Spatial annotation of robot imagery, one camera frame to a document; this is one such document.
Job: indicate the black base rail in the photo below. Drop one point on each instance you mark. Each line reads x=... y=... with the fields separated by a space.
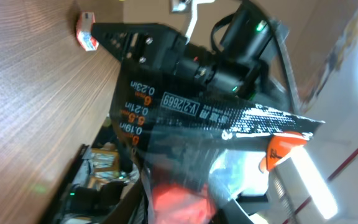
x=94 y=182

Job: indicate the black hex wrench packet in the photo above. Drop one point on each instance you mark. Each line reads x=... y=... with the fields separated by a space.
x=198 y=152

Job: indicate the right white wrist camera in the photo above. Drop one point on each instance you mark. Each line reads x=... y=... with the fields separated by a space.
x=190 y=9

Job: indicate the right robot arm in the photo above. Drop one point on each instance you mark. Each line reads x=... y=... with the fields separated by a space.
x=248 y=54

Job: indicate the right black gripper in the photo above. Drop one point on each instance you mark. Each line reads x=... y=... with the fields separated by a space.
x=158 y=47

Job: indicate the red snack packet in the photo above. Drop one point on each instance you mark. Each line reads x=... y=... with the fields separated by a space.
x=83 y=31

